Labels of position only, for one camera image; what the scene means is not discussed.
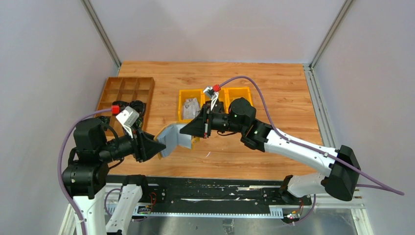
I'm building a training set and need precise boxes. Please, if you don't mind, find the yellow leather card holder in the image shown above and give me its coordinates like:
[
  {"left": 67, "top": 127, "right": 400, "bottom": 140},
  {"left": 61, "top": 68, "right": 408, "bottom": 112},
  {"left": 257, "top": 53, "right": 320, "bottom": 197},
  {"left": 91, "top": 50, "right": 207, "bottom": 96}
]
[{"left": 154, "top": 121, "right": 200, "bottom": 160}]

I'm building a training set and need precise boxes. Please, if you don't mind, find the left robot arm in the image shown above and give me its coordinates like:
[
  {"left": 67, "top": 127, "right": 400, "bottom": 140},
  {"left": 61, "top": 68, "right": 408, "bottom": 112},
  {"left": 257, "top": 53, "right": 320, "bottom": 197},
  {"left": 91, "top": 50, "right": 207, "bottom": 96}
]
[{"left": 62, "top": 118, "right": 166, "bottom": 235}]

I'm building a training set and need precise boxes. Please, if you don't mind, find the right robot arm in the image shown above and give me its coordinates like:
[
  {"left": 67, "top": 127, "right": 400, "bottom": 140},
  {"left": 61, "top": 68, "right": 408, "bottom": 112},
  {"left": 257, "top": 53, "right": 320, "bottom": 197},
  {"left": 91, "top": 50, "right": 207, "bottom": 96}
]
[{"left": 180, "top": 97, "right": 360, "bottom": 203}]

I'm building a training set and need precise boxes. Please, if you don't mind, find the grey cards pile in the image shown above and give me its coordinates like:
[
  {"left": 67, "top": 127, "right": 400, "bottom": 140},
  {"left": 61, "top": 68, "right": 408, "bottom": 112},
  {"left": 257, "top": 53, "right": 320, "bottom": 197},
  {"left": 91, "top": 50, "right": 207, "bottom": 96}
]
[{"left": 182, "top": 97, "right": 201, "bottom": 119}]

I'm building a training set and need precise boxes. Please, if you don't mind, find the middle yellow bin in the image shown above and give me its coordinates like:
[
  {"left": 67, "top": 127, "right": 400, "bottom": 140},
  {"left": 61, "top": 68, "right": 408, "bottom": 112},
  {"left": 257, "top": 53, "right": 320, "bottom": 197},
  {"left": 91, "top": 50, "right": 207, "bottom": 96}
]
[{"left": 205, "top": 89, "right": 227, "bottom": 113}]

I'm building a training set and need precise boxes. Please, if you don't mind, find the yellow bin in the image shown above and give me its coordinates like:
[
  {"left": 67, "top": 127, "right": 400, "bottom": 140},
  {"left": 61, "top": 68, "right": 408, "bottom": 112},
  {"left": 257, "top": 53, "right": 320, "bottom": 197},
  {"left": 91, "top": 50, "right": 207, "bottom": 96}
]
[
  {"left": 226, "top": 87, "right": 253, "bottom": 106},
  {"left": 205, "top": 89, "right": 227, "bottom": 113},
  {"left": 178, "top": 89, "right": 205, "bottom": 122}
]

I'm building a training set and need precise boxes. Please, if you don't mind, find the right yellow bin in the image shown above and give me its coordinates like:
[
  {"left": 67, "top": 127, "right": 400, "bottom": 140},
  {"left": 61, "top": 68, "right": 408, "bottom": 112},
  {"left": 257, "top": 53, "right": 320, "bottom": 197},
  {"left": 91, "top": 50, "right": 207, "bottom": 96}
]
[{"left": 226, "top": 87, "right": 253, "bottom": 106}]

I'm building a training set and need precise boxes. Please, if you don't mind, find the left yellow bin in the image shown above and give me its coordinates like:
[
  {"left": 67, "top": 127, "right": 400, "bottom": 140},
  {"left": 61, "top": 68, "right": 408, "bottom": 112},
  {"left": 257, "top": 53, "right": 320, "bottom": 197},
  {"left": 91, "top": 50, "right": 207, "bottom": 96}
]
[{"left": 178, "top": 89, "right": 205, "bottom": 122}]

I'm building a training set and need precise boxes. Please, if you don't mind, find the wooden compartment tray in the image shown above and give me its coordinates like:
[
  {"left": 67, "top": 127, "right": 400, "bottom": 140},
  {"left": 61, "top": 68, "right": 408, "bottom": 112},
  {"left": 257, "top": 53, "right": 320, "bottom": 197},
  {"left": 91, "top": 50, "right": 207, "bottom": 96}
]
[{"left": 96, "top": 77, "right": 155, "bottom": 131}]

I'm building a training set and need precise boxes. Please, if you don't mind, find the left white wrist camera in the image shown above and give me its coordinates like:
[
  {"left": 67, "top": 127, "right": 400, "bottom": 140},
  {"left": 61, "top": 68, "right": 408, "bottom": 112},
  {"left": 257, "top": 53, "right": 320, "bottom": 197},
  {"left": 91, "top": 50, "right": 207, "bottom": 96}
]
[{"left": 116, "top": 106, "right": 139, "bottom": 139}]

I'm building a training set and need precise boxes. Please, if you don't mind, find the black cable coil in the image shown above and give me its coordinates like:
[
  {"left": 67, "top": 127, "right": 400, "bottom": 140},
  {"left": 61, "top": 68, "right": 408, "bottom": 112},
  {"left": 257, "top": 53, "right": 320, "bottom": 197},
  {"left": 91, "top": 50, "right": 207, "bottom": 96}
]
[{"left": 112, "top": 100, "right": 146, "bottom": 118}]

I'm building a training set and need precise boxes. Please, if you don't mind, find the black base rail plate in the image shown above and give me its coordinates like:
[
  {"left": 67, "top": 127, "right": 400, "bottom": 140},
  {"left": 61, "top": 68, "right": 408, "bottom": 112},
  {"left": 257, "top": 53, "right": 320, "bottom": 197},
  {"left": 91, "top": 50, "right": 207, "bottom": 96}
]
[{"left": 142, "top": 176, "right": 312, "bottom": 215}]

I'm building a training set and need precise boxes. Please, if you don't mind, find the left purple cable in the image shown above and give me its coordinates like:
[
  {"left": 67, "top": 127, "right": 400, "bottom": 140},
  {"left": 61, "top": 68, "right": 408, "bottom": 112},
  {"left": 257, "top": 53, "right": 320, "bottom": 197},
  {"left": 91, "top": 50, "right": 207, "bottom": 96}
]
[{"left": 57, "top": 105, "right": 120, "bottom": 235}]

